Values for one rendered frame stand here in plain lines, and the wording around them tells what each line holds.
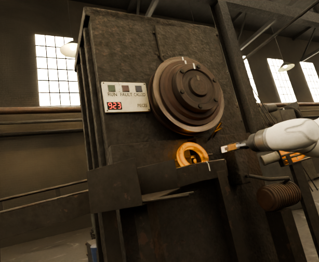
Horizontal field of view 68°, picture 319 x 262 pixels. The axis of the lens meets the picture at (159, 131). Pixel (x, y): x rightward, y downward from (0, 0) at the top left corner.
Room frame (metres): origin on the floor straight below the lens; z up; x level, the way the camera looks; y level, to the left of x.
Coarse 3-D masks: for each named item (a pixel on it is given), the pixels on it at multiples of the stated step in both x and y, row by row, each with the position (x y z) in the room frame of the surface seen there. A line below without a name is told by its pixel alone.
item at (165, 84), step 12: (180, 60) 1.24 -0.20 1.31; (168, 72) 1.19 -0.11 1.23; (168, 84) 1.16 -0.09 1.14; (168, 96) 1.17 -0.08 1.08; (168, 108) 1.18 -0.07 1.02; (180, 108) 1.18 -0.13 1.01; (216, 108) 1.32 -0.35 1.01; (180, 120) 1.22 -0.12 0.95; (192, 120) 1.23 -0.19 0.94; (204, 120) 1.27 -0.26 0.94
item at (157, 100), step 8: (160, 64) 1.20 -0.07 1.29; (168, 64) 1.22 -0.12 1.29; (200, 64) 1.32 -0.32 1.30; (160, 72) 1.19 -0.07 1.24; (152, 80) 1.22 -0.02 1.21; (152, 88) 1.20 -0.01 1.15; (152, 96) 1.21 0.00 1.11; (160, 96) 1.18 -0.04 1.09; (160, 104) 1.17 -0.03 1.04; (160, 112) 1.21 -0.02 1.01; (168, 112) 1.19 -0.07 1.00; (168, 120) 1.22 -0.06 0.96; (176, 120) 1.21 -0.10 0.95; (216, 120) 1.33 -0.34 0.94; (176, 128) 1.26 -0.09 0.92; (184, 128) 1.23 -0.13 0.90; (192, 128) 1.25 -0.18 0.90; (200, 128) 1.27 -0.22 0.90; (208, 128) 1.30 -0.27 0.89
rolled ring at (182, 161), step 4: (184, 144) 1.29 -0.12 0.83; (188, 144) 1.30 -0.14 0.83; (192, 144) 1.31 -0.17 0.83; (196, 144) 1.32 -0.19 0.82; (180, 148) 1.27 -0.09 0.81; (184, 148) 1.28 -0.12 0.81; (188, 148) 1.31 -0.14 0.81; (192, 148) 1.32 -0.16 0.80; (196, 148) 1.31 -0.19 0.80; (200, 148) 1.32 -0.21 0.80; (180, 152) 1.26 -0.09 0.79; (200, 152) 1.32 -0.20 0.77; (204, 152) 1.32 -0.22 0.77; (180, 156) 1.25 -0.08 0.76; (200, 156) 1.33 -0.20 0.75; (204, 156) 1.31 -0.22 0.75; (180, 160) 1.24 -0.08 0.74; (184, 160) 1.25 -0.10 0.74; (204, 160) 1.30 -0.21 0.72; (208, 160) 1.31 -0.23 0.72; (180, 164) 1.26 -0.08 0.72; (184, 164) 1.24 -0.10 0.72; (188, 164) 1.25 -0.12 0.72
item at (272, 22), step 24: (72, 0) 6.88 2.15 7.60; (96, 0) 7.08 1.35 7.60; (120, 0) 7.28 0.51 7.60; (144, 0) 7.50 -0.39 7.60; (168, 0) 7.73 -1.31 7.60; (288, 0) 9.06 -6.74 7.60; (312, 0) 9.37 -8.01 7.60; (240, 24) 10.15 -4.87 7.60; (264, 24) 8.37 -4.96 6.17; (240, 48) 9.66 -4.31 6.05
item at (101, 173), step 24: (96, 168) 0.76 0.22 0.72; (120, 168) 0.72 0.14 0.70; (144, 168) 0.98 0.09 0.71; (168, 168) 0.93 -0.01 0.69; (96, 192) 0.77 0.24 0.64; (120, 192) 0.72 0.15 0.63; (144, 192) 0.99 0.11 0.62; (168, 192) 0.84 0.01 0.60; (144, 216) 0.84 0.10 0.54; (144, 240) 0.85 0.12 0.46
